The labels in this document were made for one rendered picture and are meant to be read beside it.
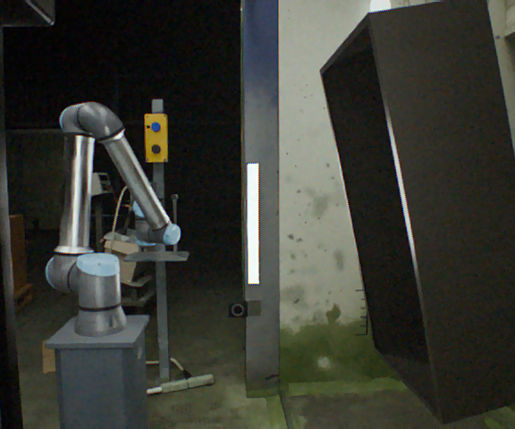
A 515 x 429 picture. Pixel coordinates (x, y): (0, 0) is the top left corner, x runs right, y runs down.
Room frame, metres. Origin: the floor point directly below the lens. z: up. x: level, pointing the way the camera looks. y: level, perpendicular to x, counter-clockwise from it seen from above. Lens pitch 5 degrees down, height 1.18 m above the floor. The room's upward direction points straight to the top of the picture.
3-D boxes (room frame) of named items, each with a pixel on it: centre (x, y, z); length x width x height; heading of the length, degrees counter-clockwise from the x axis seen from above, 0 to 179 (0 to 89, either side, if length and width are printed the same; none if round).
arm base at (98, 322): (1.55, 0.59, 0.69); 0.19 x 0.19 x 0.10
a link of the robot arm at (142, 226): (1.94, 0.51, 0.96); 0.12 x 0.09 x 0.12; 55
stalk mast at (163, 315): (2.44, 0.56, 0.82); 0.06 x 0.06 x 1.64; 5
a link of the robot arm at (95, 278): (1.55, 0.60, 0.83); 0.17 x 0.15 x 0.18; 55
